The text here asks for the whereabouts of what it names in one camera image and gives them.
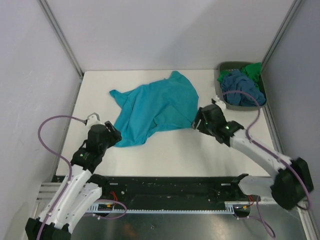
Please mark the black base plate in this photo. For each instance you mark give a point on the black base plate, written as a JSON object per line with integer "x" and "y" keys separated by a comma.
{"x": 174, "y": 194}

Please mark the teal t-shirt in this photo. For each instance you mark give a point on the teal t-shirt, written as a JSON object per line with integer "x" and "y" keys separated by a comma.
{"x": 164, "y": 105}

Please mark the dark blue t-shirt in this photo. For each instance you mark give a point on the dark blue t-shirt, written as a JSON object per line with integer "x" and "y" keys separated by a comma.
{"x": 239, "y": 90}

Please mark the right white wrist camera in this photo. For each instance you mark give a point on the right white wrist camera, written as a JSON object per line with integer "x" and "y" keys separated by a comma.
{"x": 220, "y": 103}

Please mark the right aluminium corner post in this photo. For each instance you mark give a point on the right aluminium corner post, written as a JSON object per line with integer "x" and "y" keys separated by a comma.
{"x": 289, "y": 17}

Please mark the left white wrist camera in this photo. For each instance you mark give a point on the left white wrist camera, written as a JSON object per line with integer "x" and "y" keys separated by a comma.
{"x": 92, "y": 119}

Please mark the aluminium corner post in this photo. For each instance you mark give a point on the aluminium corner post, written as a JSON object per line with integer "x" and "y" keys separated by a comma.
{"x": 48, "y": 13}
{"x": 289, "y": 17}

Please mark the aluminium frame rail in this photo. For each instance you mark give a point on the aluminium frame rail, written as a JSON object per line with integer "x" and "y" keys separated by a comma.
{"x": 47, "y": 191}

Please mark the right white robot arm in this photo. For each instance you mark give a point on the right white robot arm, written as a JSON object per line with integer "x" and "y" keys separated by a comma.
{"x": 289, "y": 181}

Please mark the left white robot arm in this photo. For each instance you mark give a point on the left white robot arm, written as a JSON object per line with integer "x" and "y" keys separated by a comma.
{"x": 78, "y": 190}

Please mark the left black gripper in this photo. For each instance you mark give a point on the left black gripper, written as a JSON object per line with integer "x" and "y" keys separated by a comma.
{"x": 115, "y": 135}

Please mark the left aluminium corner post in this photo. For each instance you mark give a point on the left aluminium corner post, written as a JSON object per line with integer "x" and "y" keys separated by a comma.
{"x": 48, "y": 13}

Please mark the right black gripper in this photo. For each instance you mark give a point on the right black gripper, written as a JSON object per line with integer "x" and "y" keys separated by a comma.
{"x": 198, "y": 117}

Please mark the green t-shirt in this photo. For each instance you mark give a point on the green t-shirt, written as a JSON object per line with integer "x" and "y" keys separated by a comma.
{"x": 251, "y": 70}

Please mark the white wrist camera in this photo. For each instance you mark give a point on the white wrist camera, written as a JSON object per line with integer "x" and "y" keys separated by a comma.
{"x": 220, "y": 103}
{"x": 92, "y": 119}

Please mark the grey plastic bin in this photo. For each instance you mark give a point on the grey plastic bin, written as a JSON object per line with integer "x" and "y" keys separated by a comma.
{"x": 241, "y": 108}

